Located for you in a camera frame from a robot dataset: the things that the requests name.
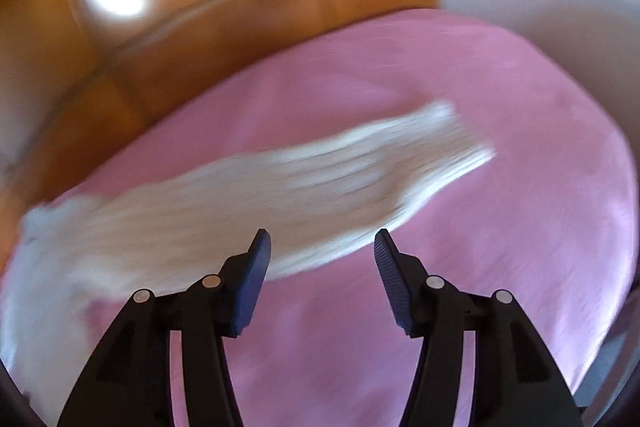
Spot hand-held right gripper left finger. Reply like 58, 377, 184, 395
56, 228, 272, 427

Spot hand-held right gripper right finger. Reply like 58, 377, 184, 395
374, 228, 585, 427

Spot pink bed sheet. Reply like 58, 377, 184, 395
0, 9, 632, 427

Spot white knitted sweater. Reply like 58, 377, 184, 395
2, 101, 497, 378

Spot wooden headboard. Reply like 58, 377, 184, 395
0, 0, 441, 228

